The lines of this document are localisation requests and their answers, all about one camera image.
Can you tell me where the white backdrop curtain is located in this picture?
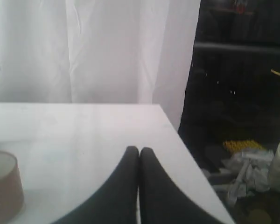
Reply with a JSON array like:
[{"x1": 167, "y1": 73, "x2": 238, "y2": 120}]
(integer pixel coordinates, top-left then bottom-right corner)
[{"x1": 0, "y1": 0, "x2": 200, "y2": 128}]

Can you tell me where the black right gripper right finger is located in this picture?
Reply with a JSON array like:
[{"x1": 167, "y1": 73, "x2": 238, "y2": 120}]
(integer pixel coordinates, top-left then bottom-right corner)
[{"x1": 139, "y1": 147, "x2": 226, "y2": 224}]

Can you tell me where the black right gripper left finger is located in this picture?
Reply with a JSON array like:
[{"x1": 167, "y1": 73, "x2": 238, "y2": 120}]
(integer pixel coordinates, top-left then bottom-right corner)
[{"x1": 55, "y1": 146, "x2": 139, "y2": 224}]

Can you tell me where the yellow knobbly object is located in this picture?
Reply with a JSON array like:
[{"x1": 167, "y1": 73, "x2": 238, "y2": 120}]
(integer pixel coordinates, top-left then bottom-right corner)
[{"x1": 223, "y1": 140, "x2": 265, "y2": 154}]

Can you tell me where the crumpled white plastic sheet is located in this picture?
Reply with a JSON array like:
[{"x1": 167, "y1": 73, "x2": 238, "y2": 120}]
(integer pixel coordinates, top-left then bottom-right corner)
[{"x1": 208, "y1": 148, "x2": 274, "y2": 206}]

